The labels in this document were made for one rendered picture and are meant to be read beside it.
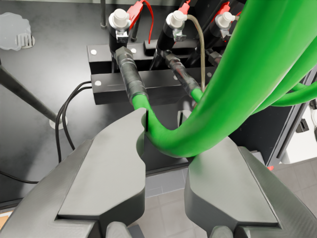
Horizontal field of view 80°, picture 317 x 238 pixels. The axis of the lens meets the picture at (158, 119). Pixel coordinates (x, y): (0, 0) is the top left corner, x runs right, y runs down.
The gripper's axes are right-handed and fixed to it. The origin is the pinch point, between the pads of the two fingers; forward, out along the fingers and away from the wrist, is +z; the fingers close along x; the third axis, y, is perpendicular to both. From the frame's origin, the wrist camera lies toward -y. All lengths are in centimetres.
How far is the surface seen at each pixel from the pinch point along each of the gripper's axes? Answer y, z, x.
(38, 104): 8.6, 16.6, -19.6
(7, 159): 24.8, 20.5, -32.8
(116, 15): -4.9, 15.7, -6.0
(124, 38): -2.3, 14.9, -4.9
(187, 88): 2.8, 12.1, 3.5
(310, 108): 14, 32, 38
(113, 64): 3.4, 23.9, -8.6
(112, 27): -3.5, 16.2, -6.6
